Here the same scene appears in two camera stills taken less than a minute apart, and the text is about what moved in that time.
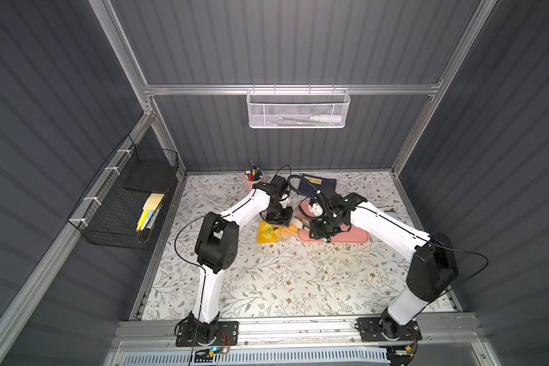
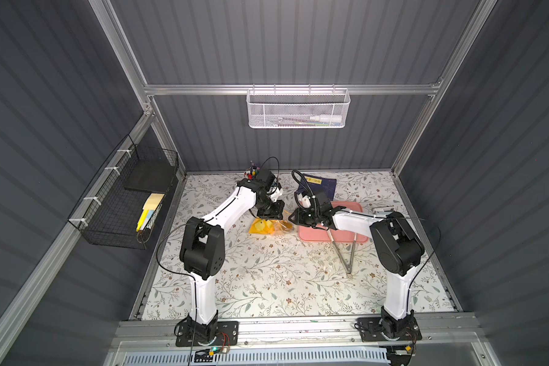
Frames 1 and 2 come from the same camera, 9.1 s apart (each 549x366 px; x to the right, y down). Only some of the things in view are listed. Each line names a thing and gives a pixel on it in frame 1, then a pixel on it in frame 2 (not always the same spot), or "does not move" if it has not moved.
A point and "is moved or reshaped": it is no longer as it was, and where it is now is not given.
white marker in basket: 329,118 does not move
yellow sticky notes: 149,207 does not move
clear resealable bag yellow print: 269,233 is moved or reshaped
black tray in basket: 153,175 does not move
